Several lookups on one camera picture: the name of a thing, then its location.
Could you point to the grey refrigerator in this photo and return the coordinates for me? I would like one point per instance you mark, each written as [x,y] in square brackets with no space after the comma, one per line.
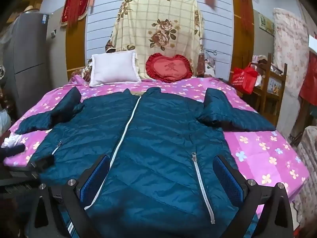
[27,54]

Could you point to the red shopping bag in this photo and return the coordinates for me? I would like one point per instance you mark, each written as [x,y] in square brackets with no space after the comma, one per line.
[244,79]

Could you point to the red knot wall hanging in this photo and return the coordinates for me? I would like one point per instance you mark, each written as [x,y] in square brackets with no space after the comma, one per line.
[244,2]

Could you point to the red fringed wall banner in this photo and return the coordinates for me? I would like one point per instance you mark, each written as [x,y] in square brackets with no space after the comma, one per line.
[78,0]

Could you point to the small wall picture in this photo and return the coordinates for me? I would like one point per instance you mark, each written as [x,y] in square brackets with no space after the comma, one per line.
[210,65]

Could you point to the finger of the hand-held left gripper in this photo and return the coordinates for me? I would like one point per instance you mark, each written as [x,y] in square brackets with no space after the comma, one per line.
[43,163]
[12,152]

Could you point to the wooden chair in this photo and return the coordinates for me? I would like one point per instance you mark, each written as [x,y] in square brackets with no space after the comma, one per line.
[271,91]

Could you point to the teal puffer jacket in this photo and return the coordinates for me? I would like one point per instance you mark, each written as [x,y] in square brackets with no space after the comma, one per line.
[148,141]

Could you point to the red hanging cloth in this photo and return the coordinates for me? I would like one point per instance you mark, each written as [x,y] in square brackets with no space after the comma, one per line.
[309,76]

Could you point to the red heart-shaped cushion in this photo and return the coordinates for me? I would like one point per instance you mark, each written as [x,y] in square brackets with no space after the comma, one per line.
[169,67]

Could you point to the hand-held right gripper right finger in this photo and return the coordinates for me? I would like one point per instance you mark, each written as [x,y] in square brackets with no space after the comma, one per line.
[227,178]

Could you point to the pink floral bedsheet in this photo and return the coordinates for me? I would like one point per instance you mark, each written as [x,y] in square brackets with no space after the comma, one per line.
[260,148]

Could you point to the pale floral fabric pile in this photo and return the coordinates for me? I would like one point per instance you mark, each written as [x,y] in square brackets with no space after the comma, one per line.
[307,166]

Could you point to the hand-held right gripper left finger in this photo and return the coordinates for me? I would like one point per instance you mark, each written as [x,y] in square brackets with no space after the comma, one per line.
[94,176]

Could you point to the cream floral checked cloth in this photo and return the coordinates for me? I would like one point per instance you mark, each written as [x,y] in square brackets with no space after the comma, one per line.
[158,27]

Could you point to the pink floral hanging quilt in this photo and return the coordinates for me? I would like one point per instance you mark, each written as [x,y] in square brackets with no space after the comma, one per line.
[291,47]

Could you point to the white pillow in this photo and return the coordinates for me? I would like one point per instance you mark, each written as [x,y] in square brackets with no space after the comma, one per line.
[112,67]

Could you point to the brown satin cloth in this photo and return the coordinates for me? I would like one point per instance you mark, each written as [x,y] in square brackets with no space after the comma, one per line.
[110,46]

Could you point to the white crumpled cloth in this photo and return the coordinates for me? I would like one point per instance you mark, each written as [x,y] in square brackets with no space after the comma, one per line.
[12,141]

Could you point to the green wall poster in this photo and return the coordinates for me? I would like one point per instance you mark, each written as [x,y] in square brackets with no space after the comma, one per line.
[266,24]

